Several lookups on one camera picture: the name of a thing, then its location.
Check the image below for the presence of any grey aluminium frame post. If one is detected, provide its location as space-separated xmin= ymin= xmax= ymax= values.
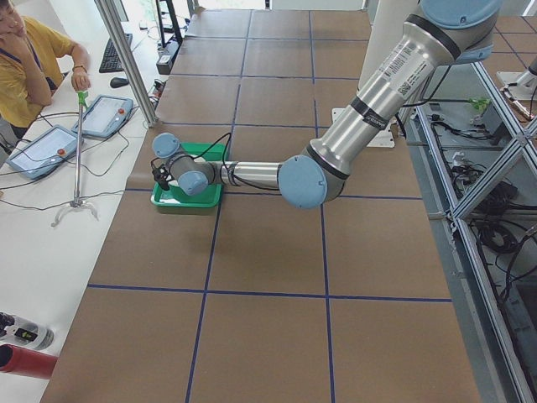
xmin=94 ymin=0 xmax=158 ymax=128

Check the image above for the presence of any near blue teach pendant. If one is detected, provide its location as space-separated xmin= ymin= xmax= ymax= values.
xmin=7 ymin=125 xmax=78 ymax=180

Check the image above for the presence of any black computer mouse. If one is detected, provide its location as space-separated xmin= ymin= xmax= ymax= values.
xmin=109 ymin=77 xmax=129 ymax=89

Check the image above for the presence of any black keyboard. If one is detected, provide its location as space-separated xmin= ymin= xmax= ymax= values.
xmin=99 ymin=39 xmax=123 ymax=73

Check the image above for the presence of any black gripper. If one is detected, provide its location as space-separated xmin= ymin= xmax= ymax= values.
xmin=152 ymin=164 xmax=170 ymax=191

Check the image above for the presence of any red bottle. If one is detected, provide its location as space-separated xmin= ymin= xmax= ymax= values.
xmin=1 ymin=344 xmax=58 ymax=379

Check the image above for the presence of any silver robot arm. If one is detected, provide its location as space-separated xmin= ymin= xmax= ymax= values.
xmin=152 ymin=1 xmax=502 ymax=209

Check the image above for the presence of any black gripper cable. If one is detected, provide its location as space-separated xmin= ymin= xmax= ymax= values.
xmin=190 ymin=132 xmax=282 ymax=192

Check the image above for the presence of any green plastic tray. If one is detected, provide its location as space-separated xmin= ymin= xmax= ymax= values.
xmin=150 ymin=139 xmax=227 ymax=210

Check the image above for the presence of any person in yellow shirt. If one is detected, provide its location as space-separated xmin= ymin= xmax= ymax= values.
xmin=1 ymin=1 xmax=91 ymax=139

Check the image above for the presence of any metal reacher grabber tool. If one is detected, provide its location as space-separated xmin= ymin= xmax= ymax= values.
xmin=50 ymin=90 xmax=98 ymax=228

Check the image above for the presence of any far blue teach pendant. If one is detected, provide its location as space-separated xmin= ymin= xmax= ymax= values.
xmin=82 ymin=95 xmax=133 ymax=139

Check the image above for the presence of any blue teach pendant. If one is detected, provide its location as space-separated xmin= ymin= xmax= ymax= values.
xmin=7 ymin=125 xmax=78 ymax=180
xmin=82 ymin=95 xmax=133 ymax=139

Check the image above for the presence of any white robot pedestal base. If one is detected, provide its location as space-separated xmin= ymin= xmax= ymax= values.
xmin=357 ymin=1 xmax=395 ymax=148

